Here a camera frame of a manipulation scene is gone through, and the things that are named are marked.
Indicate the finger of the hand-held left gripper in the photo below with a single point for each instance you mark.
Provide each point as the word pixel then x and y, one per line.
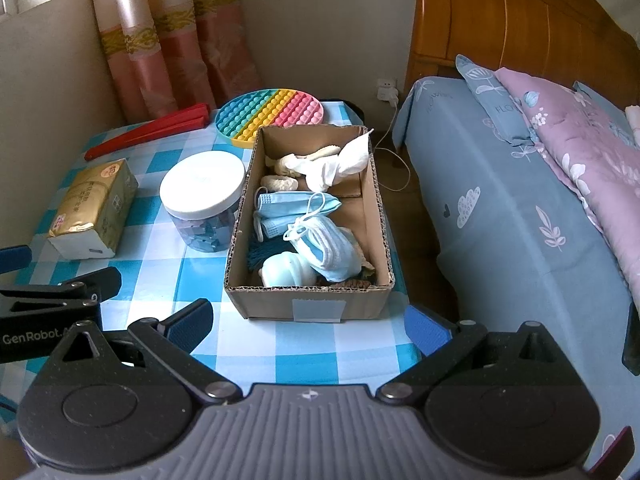
pixel 70 290
pixel 12 259

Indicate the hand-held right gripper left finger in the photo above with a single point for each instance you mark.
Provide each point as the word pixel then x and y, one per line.
pixel 192 322

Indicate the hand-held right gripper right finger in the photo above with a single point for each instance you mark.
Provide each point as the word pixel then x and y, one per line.
pixel 425 327

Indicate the cardboard box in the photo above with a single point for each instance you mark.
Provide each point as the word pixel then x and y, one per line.
pixel 260 305

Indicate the brown hair scrunchie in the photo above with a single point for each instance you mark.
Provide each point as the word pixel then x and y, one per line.
pixel 350 284

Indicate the teal tassel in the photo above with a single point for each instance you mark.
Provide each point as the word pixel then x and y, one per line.
pixel 265 255

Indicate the pale blue face mask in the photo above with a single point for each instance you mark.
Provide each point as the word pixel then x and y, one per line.
pixel 330 250

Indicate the beige knotted stocking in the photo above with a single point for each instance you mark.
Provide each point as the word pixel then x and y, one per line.
pixel 287 164

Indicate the white cloth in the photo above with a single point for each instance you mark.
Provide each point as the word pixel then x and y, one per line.
pixel 345 160

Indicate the blue checkered tablecloth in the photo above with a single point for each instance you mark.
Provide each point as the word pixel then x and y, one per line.
pixel 150 280

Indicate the gold wrapped tissue pack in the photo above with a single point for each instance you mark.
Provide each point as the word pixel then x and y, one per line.
pixel 90 200

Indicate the blue floral bed sheet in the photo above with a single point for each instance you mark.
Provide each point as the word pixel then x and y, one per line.
pixel 500 235

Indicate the clear jar with white lid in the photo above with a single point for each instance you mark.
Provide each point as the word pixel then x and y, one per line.
pixel 202 185

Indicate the red folded fan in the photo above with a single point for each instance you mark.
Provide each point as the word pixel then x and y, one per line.
pixel 150 132

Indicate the rainbow pop bubble toy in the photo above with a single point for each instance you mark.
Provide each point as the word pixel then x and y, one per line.
pixel 270 110

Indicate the blue floral pillow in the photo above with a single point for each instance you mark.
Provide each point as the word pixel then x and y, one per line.
pixel 602 105
pixel 495 105

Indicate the pink floral quilt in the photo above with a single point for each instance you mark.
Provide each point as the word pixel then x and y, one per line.
pixel 590 150

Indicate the pink curtain with gold band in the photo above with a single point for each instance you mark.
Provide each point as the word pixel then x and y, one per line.
pixel 170 35

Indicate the wooden bed headboard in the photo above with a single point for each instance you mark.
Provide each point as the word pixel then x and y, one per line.
pixel 500 20

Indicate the white wall socket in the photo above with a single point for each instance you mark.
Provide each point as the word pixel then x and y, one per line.
pixel 385 82

